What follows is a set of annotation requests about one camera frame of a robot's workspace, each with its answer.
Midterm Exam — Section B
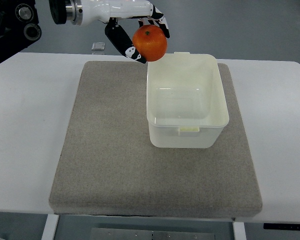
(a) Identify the white table leg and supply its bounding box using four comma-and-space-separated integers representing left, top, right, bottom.
232, 221, 247, 240
41, 214, 59, 240

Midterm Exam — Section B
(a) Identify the white plastic box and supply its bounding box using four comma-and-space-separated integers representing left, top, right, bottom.
146, 52, 230, 149

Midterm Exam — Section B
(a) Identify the white left table leg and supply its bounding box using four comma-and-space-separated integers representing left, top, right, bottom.
41, 214, 59, 240

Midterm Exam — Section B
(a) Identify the black table control panel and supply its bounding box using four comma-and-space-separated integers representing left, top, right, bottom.
263, 223, 300, 231

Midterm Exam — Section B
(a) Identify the white right table leg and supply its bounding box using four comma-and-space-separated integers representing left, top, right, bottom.
232, 221, 247, 240

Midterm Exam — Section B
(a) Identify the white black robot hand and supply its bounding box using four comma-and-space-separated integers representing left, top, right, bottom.
64, 0, 170, 64

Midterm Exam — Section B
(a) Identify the small clear plastic tray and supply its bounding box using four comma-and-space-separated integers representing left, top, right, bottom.
91, 42, 106, 51

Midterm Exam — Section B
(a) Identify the orange fruit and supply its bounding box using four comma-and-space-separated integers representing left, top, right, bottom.
132, 24, 168, 62

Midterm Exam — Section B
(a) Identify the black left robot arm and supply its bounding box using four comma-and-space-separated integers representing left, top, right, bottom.
0, 0, 170, 64

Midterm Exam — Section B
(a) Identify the grey felt mat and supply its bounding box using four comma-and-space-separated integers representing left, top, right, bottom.
49, 61, 263, 219

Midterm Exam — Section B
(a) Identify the grey metal base plate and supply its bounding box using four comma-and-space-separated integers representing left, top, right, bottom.
89, 228, 216, 240

